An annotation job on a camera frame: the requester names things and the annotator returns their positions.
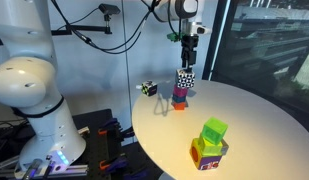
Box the small orange cube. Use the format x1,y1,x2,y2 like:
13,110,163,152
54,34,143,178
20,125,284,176
172,102,186,110

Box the green wrist connector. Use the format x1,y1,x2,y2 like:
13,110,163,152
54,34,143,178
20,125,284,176
167,33,180,42

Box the yellow-green cube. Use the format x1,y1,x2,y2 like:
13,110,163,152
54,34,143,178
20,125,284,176
198,135,223,156

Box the orange and yellow large cube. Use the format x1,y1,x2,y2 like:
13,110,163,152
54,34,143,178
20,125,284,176
189,138,222,170

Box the small blue cube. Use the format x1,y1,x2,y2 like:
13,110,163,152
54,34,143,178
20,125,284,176
172,94,186,103

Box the orange and black clamp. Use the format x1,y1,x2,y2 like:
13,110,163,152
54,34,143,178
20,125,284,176
98,118,118,135

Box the black camera on boom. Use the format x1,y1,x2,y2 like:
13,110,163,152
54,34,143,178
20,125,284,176
98,3,120,15

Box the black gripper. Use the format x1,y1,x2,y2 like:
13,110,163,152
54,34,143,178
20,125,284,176
181,35,198,70

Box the bright green cube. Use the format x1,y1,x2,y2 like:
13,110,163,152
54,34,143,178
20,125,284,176
202,117,228,145

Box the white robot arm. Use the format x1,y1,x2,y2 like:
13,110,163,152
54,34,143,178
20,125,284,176
0,0,210,180

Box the white and blue patterned dice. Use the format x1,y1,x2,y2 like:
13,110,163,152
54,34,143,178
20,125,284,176
175,69,195,88

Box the black perforated mounting board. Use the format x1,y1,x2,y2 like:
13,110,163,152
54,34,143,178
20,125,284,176
73,109,123,180

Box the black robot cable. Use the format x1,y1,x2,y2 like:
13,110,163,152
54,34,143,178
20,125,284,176
50,0,162,55

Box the magenta cube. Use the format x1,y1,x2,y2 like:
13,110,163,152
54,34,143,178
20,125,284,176
173,85,188,97

